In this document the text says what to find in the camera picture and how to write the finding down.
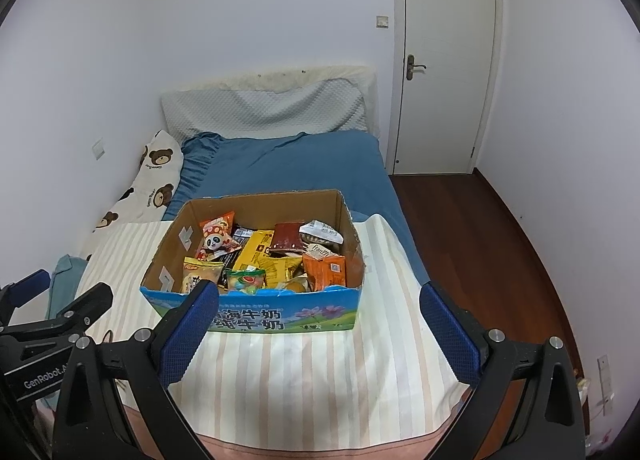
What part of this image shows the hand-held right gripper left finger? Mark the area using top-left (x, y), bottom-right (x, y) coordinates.
top-left (52, 280), bottom-right (221, 460)

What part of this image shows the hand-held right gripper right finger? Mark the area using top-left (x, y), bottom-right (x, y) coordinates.
top-left (419, 281), bottom-right (588, 460)

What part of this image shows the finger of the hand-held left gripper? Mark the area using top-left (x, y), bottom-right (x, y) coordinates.
top-left (10, 282), bottom-right (114, 342)
top-left (0, 268), bottom-right (52, 326)

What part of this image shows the yellow bread packet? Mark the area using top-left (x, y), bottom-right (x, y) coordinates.
top-left (181, 257), bottom-right (224, 294)

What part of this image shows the green gummy packet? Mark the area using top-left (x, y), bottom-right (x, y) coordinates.
top-left (221, 267), bottom-right (267, 294)

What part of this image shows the panda print snack packet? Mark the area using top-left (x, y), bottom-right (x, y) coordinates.
top-left (197, 232), bottom-right (240, 262)

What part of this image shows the black and yellow snack packet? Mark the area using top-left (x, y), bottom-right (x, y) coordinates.
top-left (220, 226), bottom-right (277, 268)

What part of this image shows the small yellow snack packet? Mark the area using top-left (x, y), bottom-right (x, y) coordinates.
top-left (260, 255), bottom-right (304, 288)

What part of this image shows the mushroom print snack packet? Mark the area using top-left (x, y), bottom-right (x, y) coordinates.
top-left (199, 211), bottom-right (237, 242)

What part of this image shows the cardboard box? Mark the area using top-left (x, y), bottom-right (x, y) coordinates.
top-left (140, 189), bottom-right (366, 336)

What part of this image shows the dark red snack packet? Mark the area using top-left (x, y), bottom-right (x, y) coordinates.
top-left (271, 222), bottom-right (307, 255)

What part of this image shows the orange snack packet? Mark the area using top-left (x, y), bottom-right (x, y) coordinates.
top-left (302, 253), bottom-right (347, 292)

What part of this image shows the silver snack packet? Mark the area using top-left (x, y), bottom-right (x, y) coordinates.
top-left (299, 219), bottom-right (346, 246)

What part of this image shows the teal cloth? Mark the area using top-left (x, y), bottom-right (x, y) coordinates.
top-left (46, 254), bottom-right (91, 321)

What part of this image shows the striped blanket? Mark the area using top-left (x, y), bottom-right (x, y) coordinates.
top-left (75, 212), bottom-right (473, 443)

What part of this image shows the bear print pillow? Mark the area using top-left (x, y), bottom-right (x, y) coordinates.
top-left (80, 129), bottom-right (185, 261)

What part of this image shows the pink bedsheet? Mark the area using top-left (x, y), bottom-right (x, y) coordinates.
top-left (35, 400), bottom-right (471, 460)

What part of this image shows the blue bedsheet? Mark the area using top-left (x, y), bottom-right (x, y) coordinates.
top-left (162, 130), bottom-right (428, 286)

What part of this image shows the white door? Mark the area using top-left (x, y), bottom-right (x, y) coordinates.
top-left (390, 0), bottom-right (503, 176)

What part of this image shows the grey pillow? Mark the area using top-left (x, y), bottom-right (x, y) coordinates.
top-left (160, 77), bottom-right (371, 143)

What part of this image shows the cream pillow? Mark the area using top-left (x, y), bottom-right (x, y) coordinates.
top-left (175, 65), bottom-right (380, 136)

